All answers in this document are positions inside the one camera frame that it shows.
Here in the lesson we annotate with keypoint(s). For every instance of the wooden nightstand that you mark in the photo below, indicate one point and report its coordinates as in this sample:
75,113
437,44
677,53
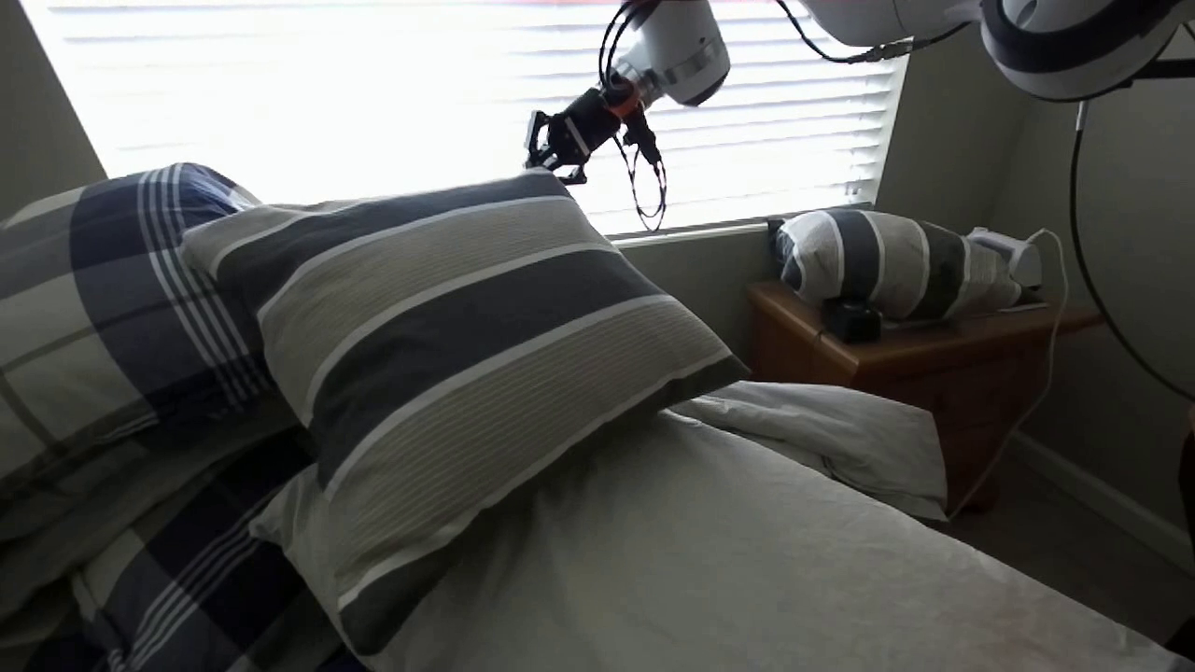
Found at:
947,374

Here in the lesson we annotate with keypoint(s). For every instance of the rolled grey striped pillow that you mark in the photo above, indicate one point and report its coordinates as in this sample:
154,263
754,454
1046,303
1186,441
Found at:
889,263

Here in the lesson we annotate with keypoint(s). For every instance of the grey white striped pillow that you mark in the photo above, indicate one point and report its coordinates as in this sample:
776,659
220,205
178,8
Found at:
459,374

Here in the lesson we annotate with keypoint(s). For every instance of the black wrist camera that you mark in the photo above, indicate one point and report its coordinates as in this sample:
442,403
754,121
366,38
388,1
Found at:
635,124

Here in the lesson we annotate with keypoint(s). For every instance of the white device on nightstand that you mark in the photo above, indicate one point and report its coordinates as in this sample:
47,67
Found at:
1008,257

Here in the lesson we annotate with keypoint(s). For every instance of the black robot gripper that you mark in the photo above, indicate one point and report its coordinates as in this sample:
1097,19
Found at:
583,124

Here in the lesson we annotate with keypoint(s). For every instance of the grey bed cover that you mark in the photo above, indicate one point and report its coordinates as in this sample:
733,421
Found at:
749,561

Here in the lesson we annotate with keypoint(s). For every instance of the blue white plaid pillow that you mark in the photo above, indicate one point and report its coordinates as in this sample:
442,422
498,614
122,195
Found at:
115,313

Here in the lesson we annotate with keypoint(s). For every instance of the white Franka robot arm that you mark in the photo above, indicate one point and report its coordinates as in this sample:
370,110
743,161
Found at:
871,24

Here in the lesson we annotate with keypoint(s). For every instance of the white window blinds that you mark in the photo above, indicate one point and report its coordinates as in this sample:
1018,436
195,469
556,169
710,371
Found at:
310,99

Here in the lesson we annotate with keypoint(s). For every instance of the small white pillow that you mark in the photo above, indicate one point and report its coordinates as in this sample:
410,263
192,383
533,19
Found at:
834,436

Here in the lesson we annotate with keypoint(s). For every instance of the blue white plaid duvet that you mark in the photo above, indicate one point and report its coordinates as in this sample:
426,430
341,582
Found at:
163,583

